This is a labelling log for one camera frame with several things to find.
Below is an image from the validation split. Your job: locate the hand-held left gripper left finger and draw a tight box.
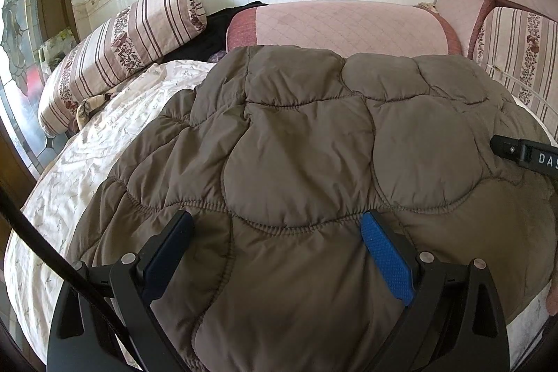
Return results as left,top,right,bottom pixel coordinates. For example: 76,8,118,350
46,210,195,372

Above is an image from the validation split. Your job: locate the striped floral pillow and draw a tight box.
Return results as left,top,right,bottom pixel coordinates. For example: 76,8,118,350
38,0,208,137
475,6,558,111

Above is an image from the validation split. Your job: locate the black cloth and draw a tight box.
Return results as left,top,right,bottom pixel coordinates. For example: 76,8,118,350
163,1,269,63

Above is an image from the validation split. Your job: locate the white leaf print bed sheet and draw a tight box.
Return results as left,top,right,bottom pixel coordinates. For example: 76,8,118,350
4,60,558,372

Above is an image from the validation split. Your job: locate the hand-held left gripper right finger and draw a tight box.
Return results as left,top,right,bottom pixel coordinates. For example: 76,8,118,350
360,210,511,372

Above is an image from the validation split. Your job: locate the person's right forearm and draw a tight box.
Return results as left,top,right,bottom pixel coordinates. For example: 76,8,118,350
545,267,558,317

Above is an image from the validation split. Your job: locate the black cable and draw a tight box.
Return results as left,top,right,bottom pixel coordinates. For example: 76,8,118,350
0,176,140,372

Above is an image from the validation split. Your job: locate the leaded glass window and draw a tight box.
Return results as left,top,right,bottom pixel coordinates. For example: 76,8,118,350
0,0,66,176

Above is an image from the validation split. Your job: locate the grey-brown puffer jacket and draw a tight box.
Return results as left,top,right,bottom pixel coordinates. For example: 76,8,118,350
65,45,558,372

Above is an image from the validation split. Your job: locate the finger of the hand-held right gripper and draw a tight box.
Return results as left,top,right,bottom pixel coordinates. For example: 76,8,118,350
489,134,524,164

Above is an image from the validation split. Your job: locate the pink quilted backrest cushion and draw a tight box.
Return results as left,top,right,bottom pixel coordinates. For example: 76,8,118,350
226,1,463,59

